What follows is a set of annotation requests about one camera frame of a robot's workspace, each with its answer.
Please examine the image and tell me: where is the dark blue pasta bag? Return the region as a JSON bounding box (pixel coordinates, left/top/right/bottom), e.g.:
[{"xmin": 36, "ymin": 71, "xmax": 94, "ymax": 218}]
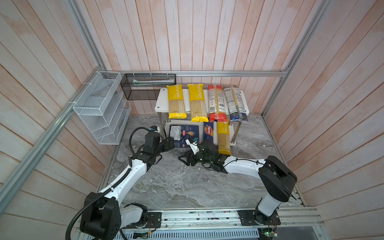
[{"xmin": 169, "ymin": 125, "xmax": 200, "ymax": 148}]

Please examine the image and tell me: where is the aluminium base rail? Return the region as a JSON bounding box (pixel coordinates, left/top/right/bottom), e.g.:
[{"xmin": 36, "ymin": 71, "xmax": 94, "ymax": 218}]
[{"xmin": 74, "ymin": 206, "xmax": 326, "ymax": 240}]

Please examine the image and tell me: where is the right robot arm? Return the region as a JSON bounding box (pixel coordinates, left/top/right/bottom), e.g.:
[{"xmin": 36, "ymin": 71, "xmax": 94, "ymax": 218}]
[{"xmin": 178, "ymin": 141, "xmax": 298, "ymax": 226}]

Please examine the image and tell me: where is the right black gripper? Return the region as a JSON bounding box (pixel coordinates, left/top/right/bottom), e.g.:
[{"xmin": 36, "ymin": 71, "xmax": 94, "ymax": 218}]
[{"xmin": 178, "ymin": 148, "xmax": 213, "ymax": 166}]

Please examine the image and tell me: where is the black mesh basket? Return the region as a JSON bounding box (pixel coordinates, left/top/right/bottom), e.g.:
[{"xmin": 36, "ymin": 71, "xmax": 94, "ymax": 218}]
[{"xmin": 120, "ymin": 73, "xmax": 177, "ymax": 101}]

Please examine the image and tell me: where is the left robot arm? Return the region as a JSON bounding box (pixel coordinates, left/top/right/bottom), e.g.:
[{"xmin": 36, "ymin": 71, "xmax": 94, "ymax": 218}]
[{"xmin": 65, "ymin": 129, "xmax": 175, "ymax": 240}]

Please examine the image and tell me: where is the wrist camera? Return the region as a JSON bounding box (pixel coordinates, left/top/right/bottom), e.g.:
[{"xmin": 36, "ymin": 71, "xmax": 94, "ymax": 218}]
[
  {"xmin": 150, "ymin": 125, "xmax": 161, "ymax": 133},
  {"xmin": 186, "ymin": 138, "xmax": 200, "ymax": 155}
]

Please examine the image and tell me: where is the blue white-label spaghetti pack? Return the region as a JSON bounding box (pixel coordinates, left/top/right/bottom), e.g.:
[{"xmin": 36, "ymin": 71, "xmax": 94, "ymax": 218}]
[{"xmin": 224, "ymin": 86, "xmax": 249, "ymax": 122}]

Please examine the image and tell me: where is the yellow Pastatime spaghetti pack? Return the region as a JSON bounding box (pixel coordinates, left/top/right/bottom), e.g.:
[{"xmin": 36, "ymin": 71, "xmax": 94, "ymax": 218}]
[
  {"xmin": 167, "ymin": 85, "xmax": 187, "ymax": 119},
  {"xmin": 217, "ymin": 122, "xmax": 231, "ymax": 155}
]

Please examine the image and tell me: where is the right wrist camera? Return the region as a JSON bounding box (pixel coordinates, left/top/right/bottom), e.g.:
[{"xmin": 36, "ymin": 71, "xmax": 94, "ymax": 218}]
[{"xmin": 186, "ymin": 138, "xmax": 200, "ymax": 155}]

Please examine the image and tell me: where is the white two-tier shelf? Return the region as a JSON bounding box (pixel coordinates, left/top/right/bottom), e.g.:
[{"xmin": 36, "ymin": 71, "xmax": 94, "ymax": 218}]
[{"xmin": 155, "ymin": 88, "xmax": 250, "ymax": 142}]

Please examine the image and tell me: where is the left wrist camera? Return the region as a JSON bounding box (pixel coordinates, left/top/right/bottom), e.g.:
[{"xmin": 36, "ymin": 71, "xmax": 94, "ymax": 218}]
[{"xmin": 150, "ymin": 125, "xmax": 161, "ymax": 133}]

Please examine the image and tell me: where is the red spaghetti pack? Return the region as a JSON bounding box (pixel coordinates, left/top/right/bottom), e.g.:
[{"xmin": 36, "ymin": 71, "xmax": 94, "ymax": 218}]
[{"xmin": 208, "ymin": 85, "xmax": 227, "ymax": 123}]

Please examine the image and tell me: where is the white wire mesh rack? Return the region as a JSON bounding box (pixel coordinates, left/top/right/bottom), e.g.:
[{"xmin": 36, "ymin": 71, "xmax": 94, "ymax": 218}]
[{"xmin": 73, "ymin": 71, "xmax": 132, "ymax": 145}]

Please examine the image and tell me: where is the blue Barilla spaghetti box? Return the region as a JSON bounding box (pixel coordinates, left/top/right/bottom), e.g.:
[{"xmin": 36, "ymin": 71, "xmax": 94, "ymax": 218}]
[{"xmin": 203, "ymin": 122, "xmax": 214, "ymax": 142}]

